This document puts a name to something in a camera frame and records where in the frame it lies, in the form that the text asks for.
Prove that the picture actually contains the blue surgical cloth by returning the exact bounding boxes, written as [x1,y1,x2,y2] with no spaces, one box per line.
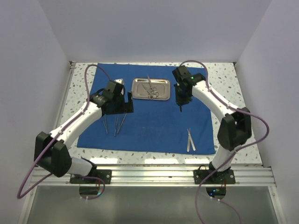
[77,62,217,155]

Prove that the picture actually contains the steel instrument tray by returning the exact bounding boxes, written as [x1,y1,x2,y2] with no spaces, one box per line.
[131,78,171,101]

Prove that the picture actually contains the aluminium front rail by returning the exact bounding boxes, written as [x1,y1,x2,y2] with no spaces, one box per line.
[30,164,276,186]

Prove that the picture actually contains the steel forceps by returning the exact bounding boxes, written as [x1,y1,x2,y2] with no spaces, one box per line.
[103,115,108,134]

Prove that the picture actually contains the steel tweezers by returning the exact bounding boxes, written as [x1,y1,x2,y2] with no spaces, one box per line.
[117,113,127,134]

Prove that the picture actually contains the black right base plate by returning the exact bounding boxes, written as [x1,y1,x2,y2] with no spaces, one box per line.
[193,165,236,185]

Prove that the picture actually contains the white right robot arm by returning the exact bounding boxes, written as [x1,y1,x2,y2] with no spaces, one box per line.
[172,65,252,183]

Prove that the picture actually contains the steel hemostat clamp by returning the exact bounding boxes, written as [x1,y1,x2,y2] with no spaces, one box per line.
[142,84,159,99]

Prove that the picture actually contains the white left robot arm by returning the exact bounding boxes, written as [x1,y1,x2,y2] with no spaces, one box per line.
[34,79,134,183]

